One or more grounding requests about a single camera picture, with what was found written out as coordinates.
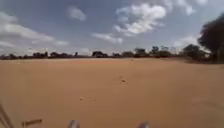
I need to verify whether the row of trees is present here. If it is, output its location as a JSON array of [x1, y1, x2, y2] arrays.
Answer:
[[0, 44, 209, 62]]

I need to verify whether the brown dirt field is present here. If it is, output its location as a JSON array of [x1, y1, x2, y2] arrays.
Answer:
[[0, 57, 224, 128]]

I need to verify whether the robot's own part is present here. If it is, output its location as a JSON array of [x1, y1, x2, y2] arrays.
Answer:
[[138, 121, 150, 128], [68, 119, 81, 128]]

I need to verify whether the large dark tree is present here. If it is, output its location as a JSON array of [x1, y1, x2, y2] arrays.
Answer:
[[197, 13, 224, 64]]

